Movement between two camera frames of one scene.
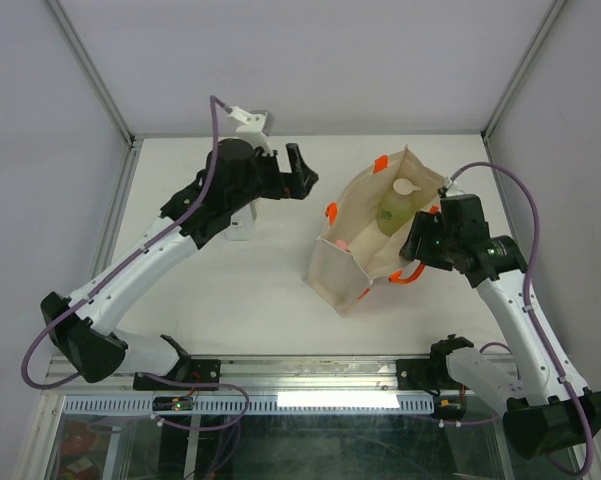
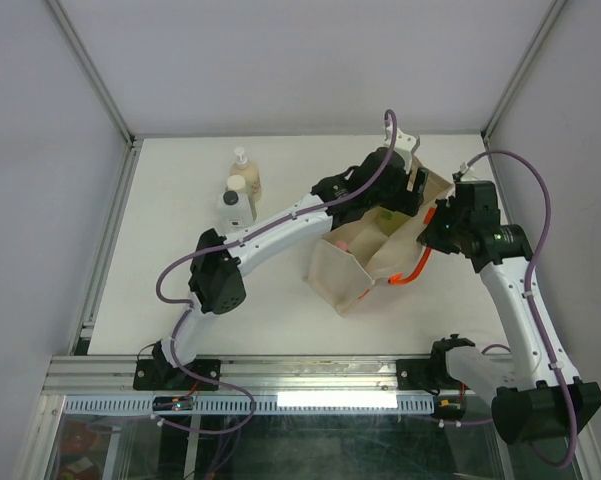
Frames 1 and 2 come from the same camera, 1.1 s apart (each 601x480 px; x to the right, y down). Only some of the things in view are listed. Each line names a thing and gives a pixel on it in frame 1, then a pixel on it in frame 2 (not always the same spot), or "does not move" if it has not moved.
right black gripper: x=424 y=223 to x=429 y=237
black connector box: x=449 y=407 does not move
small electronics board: x=173 y=403 does not move
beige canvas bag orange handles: x=367 y=229 does not move
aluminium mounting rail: x=260 y=374 does not move
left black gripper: x=295 y=185 to x=409 y=202
